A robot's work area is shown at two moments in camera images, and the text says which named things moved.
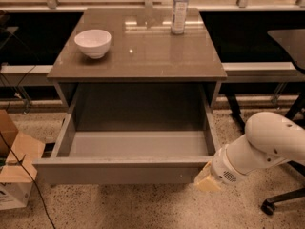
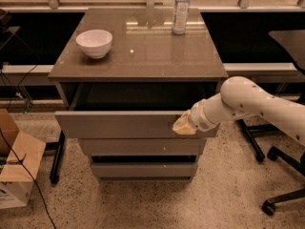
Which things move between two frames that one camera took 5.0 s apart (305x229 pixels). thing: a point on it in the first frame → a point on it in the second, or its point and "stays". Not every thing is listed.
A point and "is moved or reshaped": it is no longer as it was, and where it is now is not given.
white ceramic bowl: [93, 42] stays
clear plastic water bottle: [180, 5] stays
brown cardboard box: [15, 183] stays
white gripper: [224, 168] → [197, 118]
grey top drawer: [132, 134] is moved or reshaped
